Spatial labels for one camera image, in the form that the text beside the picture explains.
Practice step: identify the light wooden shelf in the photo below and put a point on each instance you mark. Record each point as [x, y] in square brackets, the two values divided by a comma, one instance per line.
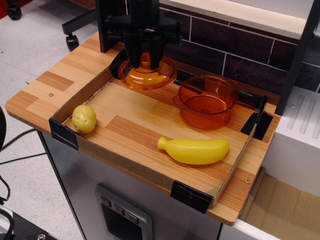
[249, 16]

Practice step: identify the white toy sink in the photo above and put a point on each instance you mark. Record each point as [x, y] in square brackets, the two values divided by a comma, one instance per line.
[293, 156]

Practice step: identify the black vertical post right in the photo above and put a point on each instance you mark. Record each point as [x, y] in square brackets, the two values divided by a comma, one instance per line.
[300, 53]

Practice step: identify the orange transparent pot lid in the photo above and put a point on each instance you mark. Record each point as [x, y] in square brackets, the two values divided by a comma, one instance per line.
[145, 78]

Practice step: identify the black vertical post left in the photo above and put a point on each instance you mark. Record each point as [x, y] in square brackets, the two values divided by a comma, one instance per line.
[104, 9]

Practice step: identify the black office chair base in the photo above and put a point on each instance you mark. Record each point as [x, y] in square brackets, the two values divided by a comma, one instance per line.
[75, 24]

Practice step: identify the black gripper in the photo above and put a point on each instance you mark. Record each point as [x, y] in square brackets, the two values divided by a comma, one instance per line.
[145, 24]

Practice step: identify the grey toy oven panel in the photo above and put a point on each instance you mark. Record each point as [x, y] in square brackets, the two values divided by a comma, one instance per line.
[122, 219]

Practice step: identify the cardboard fence with black tape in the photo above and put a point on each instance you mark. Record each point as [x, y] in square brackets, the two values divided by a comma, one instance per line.
[130, 122]

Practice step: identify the black vertical post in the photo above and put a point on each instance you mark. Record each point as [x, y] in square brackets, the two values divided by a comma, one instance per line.
[104, 9]
[300, 53]

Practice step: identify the yellow toy potato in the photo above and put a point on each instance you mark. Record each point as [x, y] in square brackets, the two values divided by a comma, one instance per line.
[84, 119]

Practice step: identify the yellow toy banana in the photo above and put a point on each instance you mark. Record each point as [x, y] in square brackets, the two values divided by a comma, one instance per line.
[193, 151]

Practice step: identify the orange transparent pot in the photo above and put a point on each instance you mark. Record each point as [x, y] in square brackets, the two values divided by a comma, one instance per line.
[205, 102]

